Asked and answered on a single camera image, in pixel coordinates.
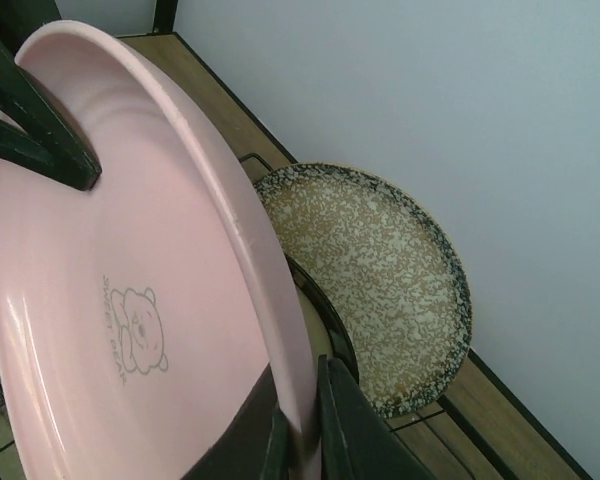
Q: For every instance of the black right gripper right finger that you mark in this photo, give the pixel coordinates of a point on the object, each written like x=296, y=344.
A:
x=356, y=442

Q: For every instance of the pink plastic bear plate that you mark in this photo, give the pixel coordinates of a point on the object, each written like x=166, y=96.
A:
x=137, y=318

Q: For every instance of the speckled beige large plate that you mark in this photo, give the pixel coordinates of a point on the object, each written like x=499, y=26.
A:
x=389, y=270

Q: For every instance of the dark striped rim plate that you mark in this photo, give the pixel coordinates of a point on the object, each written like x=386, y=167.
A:
x=325, y=332

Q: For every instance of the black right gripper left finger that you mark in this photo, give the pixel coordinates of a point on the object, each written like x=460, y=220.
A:
x=36, y=136

